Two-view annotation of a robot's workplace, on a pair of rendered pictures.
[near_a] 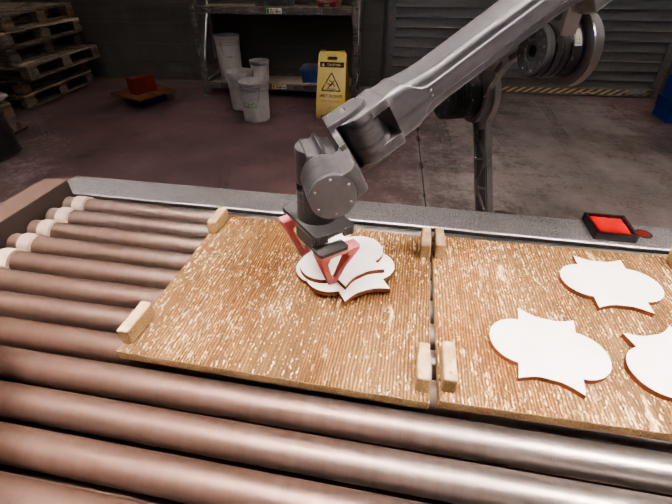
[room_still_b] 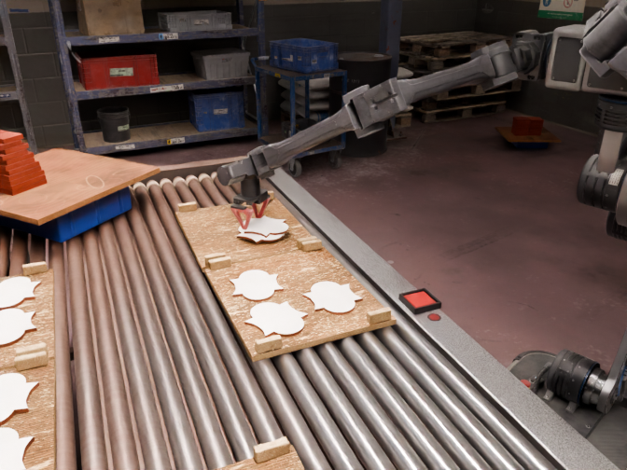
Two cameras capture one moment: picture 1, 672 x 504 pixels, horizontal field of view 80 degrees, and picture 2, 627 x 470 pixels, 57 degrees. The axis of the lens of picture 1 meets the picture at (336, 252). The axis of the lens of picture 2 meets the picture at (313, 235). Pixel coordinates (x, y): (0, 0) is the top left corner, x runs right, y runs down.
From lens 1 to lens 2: 1.47 m
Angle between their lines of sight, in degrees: 49
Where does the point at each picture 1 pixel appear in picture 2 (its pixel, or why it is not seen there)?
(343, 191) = (225, 174)
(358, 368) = (206, 251)
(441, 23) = not seen: outside the picture
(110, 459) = (139, 230)
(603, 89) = not seen: outside the picture
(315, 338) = (214, 240)
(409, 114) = (270, 158)
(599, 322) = (293, 297)
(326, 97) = not seen: outside the picture
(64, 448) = (137, 224)
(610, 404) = (235, 303)
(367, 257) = (271, 229)
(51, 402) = (150, 214)
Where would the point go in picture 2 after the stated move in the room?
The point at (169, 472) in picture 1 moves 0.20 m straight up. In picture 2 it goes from (142, 240) to (133, 177)
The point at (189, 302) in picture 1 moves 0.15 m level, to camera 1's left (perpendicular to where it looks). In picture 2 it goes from (209, 213) to (191, 199)
